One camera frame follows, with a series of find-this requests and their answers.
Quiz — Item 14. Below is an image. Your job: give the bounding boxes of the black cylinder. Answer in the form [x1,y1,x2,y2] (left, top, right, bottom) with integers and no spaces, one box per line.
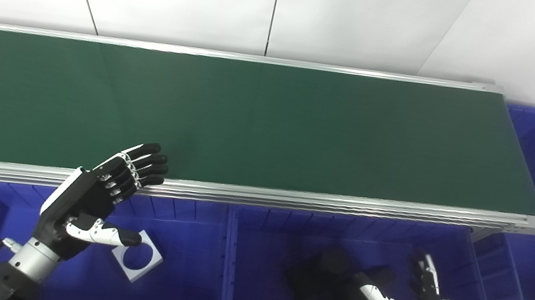
[282,240,399,300]

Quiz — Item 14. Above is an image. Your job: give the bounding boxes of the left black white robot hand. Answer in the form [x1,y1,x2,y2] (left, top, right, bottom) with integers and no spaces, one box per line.
[30,126,172,274]

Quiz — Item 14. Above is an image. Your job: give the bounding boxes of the aluminium conveyor leg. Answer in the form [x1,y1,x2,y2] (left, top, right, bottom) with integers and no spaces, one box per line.
[468,225,503,244]

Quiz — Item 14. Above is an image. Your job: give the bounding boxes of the green conveyor belt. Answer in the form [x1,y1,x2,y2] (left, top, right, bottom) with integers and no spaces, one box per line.
[0,15,535,252]
[0,6,535,273]

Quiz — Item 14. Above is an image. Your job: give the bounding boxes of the white square plate with hole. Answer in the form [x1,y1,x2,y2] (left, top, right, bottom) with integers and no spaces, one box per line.
[107,225,168,288]

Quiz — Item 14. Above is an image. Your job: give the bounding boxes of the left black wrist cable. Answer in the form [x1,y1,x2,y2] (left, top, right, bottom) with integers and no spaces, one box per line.
[0,236,24,273]

